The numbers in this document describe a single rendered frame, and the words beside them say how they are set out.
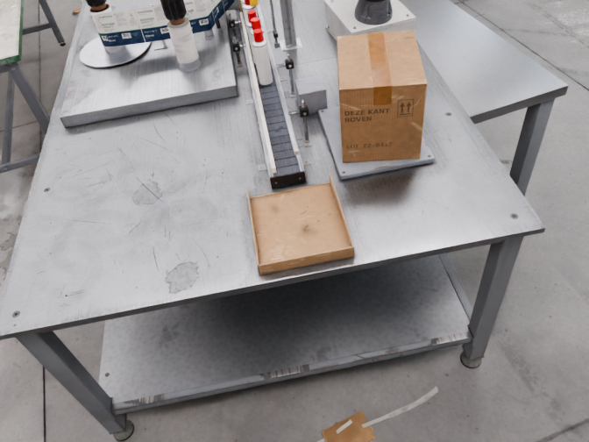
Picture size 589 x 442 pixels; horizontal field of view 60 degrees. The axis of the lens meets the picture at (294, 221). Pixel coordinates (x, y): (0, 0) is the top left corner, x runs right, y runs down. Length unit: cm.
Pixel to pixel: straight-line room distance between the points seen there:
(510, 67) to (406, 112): 71
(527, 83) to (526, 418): 120
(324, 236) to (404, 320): 67
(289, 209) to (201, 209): 28
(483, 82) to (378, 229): 81
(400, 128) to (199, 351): 110
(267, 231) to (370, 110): 45
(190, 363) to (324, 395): 53
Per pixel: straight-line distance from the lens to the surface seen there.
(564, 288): 250
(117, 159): 190
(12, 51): 297
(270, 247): 144
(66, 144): 207
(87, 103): 215
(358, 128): 155
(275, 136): 172
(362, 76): 152
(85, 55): 247
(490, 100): 196
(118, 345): 215
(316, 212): 151
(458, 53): 221
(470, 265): 247
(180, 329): 210
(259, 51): 190
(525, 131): 220
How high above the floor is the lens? 192
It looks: 47 degrees down
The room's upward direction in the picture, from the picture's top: 9 degrees counter-clockwise
